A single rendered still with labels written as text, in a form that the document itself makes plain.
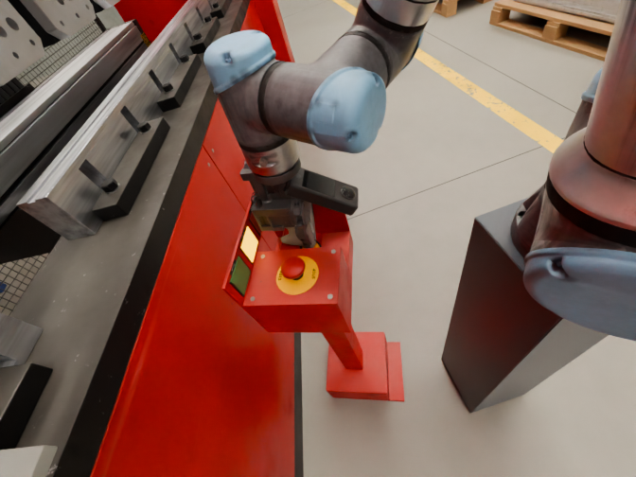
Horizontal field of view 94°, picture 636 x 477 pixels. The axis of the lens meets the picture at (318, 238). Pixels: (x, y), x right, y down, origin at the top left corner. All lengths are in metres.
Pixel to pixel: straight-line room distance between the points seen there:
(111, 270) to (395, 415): 0.96
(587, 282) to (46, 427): 0.52
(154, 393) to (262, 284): 0.22
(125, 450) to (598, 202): 0.54
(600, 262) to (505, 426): 1.00
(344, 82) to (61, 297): 0.51
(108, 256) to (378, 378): 0.84
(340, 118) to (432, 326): 1.07
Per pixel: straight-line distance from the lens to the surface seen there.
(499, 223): 0.53
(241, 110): 0.36
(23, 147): 0.99
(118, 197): 0.64
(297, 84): 0.31
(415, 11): 0.37
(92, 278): 0.58
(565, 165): 0.26
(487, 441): 1.20
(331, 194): 0.45
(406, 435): 1.18
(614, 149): 0.23
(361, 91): 0.28
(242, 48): 0.35
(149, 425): 0.54
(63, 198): 0.64
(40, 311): 0.62
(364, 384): 1.08
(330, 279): 0.46
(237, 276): 0.48
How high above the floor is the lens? 1.17
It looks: 49 degrees down
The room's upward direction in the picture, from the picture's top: 23 degrees counter-clockwise
